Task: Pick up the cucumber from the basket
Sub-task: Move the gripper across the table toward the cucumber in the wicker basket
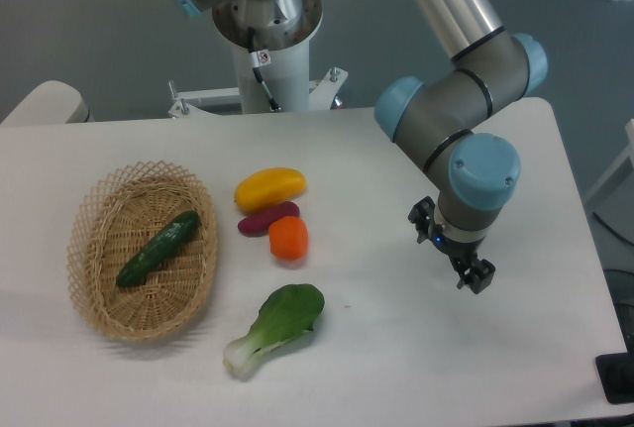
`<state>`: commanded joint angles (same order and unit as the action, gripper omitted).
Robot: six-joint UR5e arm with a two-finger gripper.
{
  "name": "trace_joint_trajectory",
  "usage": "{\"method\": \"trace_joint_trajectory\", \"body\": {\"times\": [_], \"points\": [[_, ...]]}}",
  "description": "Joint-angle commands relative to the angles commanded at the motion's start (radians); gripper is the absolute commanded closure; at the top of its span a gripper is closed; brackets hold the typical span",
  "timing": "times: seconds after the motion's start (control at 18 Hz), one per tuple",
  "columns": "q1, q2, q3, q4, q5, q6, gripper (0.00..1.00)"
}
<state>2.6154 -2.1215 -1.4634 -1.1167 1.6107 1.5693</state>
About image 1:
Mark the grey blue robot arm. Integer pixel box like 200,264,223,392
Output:
176,0,548,293

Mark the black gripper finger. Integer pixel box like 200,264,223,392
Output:
453,254,495,294
407,196,436,244

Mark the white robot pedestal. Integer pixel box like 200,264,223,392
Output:
168,0,349,117

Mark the purple sweet potato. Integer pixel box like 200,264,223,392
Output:
237,201,301,236

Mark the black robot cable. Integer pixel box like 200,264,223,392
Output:
246,26,283,113

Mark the green cucumber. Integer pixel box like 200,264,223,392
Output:
115,210,199,288

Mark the green bok choy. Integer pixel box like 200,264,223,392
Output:
223,283,325,378

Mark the white furniture leg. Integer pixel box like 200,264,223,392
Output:
582,120,633,205

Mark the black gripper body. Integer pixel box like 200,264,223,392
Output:
426,217,483,260

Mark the black device at edge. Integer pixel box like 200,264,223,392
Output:
595,353,633,404

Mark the orange bell pepper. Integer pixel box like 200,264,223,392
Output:
268,216,309,262

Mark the white chair back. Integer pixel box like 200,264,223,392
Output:
1,80,94,128

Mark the yellow bell pepper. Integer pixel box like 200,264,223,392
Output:
234,167,307,214

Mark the oval wicker basket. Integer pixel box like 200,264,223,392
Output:
67,161,218,342

